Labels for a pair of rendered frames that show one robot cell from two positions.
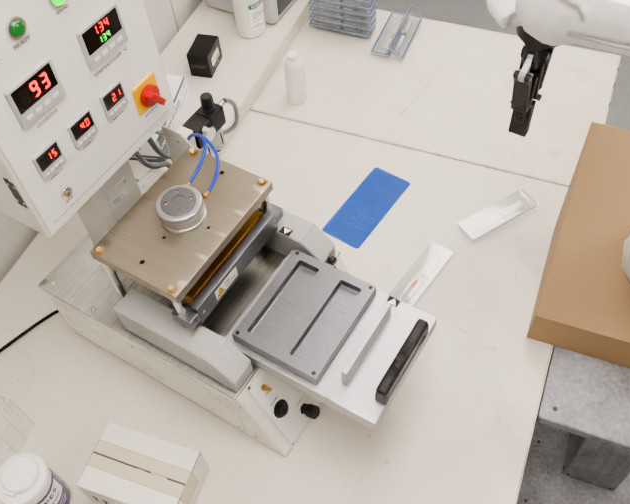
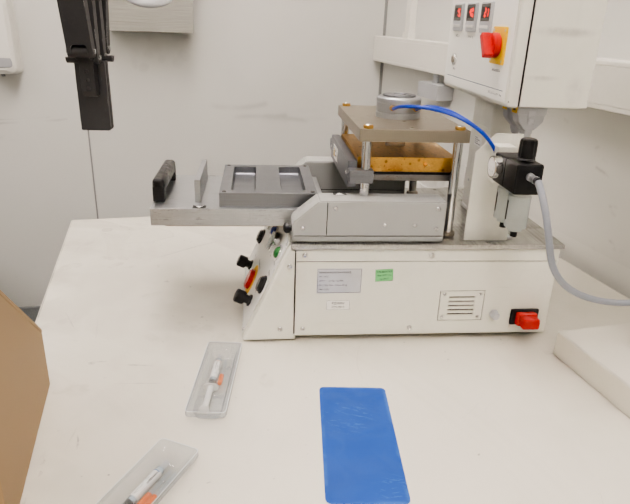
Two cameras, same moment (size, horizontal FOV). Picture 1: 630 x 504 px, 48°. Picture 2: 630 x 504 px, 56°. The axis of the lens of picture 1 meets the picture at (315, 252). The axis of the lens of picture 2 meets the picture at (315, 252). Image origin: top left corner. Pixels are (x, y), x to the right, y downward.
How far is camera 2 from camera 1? 1.76 m
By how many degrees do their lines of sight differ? 96
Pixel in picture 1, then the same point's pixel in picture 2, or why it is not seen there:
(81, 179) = (460, 62)
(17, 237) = (616, 275)
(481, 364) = (102, 348)
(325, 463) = (215, 269)
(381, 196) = (352, 459)
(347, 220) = (365, 410)
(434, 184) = not seen: outside the picture
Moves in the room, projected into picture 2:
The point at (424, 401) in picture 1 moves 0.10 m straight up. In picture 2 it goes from (152, 312) to (149, 263)
